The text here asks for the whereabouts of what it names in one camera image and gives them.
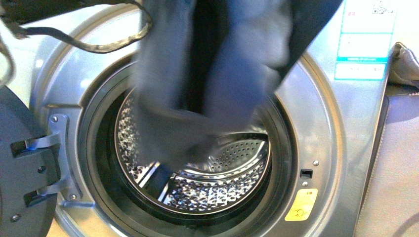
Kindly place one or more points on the dark grey garment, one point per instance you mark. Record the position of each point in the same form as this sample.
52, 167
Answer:
206, 65

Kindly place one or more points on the grey front-load washing machine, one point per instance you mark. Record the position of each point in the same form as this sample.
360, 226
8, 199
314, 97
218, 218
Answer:
334, 121

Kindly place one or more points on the grey washing machine door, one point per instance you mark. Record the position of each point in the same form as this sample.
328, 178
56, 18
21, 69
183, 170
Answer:
23, 171

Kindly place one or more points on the perforated stainless steel drum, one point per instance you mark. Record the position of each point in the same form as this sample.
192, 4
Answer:
212, 185

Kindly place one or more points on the black door latch slot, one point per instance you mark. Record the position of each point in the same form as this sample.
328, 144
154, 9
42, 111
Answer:
306, 173

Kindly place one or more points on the black rubber door gasket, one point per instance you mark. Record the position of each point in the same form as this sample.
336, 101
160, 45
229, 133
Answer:
137, 215

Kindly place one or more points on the orange warning sticker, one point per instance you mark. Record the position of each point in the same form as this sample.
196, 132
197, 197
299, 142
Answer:
302, 205

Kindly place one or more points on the white text sticker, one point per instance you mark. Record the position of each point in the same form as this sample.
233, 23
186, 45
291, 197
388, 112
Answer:
360, 71

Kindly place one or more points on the grey metal door hinge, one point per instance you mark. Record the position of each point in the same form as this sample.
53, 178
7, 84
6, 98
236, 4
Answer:
58, 125

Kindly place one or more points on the blue energy rating label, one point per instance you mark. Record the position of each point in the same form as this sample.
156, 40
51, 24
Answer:
367, 30

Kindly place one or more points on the beige quilted cloth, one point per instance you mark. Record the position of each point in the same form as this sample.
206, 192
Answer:
404, 66

